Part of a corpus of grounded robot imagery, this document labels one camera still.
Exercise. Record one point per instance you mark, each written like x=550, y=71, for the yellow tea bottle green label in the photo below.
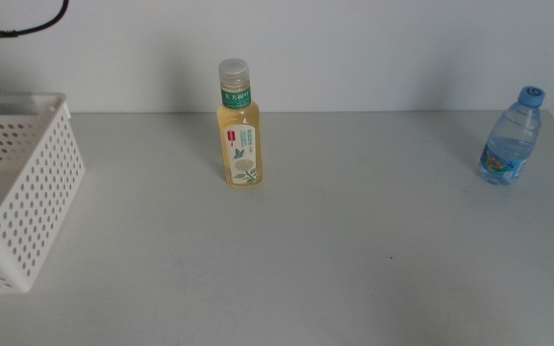
x=238, y=120

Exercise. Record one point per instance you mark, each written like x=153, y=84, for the clear water bottle blue cap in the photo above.
x=510, y=144

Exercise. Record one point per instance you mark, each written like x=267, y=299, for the white perforated plastic basket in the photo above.
x=51, y=100

